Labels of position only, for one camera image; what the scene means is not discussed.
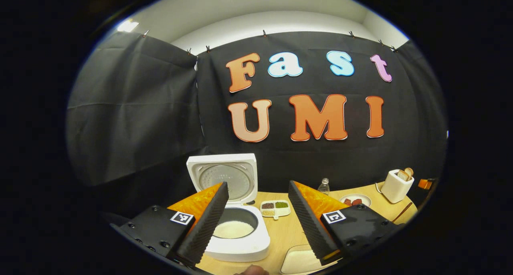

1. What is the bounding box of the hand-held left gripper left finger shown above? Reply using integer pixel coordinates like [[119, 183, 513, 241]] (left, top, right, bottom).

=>
[[110, 182, 230, 267]]

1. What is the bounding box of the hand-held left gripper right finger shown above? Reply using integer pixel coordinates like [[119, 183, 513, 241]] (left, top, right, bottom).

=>
[[288, 181, 403, 266]]

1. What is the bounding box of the white rice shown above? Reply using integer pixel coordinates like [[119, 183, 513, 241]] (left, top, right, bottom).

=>
[[214, 221, 255, 239]]

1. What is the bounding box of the white rice cooker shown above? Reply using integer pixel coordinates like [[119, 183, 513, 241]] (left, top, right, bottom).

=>
[[186, 154, 271, 262]]

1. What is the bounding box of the white toaster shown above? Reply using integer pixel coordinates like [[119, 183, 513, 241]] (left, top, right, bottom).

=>
[[381, 168, 414, 204]]

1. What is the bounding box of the clear glass bowl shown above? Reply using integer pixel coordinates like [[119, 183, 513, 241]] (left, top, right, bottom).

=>
[[281, 244, 343, 275]]

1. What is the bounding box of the white divided dish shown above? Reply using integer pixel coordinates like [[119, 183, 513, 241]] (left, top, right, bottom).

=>
[[260, 200, 291, 220]]

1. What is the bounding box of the white round plate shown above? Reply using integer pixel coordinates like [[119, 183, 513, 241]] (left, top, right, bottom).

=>
[[340, 194, 372, 208]]

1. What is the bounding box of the ceiling light panel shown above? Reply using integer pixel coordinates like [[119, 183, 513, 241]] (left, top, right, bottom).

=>
[[117, 19, 139, 33]]

